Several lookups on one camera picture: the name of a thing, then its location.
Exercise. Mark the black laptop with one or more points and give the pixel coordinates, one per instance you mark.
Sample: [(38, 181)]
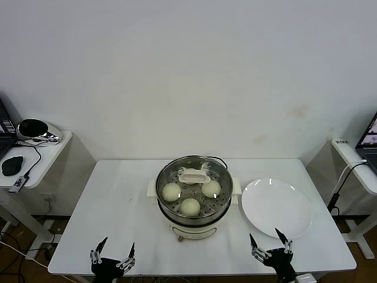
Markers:
[(6, 126), (369, 144)]

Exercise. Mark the cream electric cooker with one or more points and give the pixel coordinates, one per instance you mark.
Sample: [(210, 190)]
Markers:
[(194, 233)]

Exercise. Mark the round white plate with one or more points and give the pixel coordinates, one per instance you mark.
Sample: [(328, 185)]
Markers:
[(274, 206)]

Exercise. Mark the perforated steel steamer basket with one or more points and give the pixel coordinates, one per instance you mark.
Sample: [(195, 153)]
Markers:
[(150, 188)]

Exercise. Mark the round glass pot lid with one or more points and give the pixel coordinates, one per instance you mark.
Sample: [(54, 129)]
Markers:
[(194, 178)]

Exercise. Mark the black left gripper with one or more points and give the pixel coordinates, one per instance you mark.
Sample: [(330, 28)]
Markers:
[(106, 266)]

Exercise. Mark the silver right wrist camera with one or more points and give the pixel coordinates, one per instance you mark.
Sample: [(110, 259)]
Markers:
[(304, 278)]

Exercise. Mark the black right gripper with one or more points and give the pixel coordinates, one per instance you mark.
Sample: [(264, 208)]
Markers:
[(279, 262)]

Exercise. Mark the black computer mouse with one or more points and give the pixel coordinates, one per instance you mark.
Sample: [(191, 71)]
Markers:
[(12, 166)]

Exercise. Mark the white steamed baozi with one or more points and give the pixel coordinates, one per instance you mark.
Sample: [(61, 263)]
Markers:
[(171, 192), (190, 207), (211, 189), (190, 169)]

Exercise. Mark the chrome and black headset device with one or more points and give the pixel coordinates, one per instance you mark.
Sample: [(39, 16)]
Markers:
[(32, 128)]

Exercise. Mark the white side table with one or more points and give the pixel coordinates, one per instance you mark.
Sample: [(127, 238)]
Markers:
[(369, 178), (47, 153)]

